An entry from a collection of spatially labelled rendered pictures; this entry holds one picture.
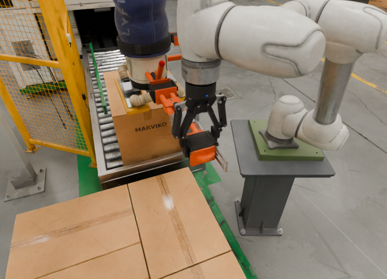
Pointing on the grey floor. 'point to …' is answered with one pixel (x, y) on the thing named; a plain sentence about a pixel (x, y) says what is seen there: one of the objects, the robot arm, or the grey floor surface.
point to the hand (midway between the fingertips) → (199, 143)
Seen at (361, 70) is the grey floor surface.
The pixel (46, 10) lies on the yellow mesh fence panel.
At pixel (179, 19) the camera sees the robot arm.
